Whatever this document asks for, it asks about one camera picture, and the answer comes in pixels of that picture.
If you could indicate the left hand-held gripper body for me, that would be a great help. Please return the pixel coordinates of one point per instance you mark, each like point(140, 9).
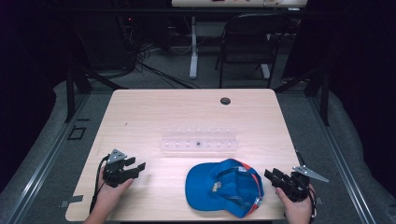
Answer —
point(114, 173)

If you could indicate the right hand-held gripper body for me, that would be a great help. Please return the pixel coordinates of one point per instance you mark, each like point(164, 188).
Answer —
point(295, 184)

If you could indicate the blue baseball cap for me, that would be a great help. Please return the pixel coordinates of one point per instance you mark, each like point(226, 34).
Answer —
point(222, 188)

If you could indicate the clear plastic rack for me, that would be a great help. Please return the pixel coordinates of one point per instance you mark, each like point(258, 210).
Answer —
point(199, 139)

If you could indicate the person's left hand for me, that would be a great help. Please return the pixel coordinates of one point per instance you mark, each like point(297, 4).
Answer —
point(112, 193)

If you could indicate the person's right hand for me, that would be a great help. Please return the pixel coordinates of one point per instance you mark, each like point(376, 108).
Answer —
point(295, 209)

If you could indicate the black metal stand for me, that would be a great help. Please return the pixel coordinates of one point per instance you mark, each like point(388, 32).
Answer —
point(79, 90)
point(311, 87)

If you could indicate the black table grommet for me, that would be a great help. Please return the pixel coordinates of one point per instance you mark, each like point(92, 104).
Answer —
point(225, 100)

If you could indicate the black folding chair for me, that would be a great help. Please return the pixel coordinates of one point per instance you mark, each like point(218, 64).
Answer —
point(249, 49)

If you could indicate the white table leg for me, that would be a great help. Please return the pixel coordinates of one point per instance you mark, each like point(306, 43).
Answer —
point(194, 46)

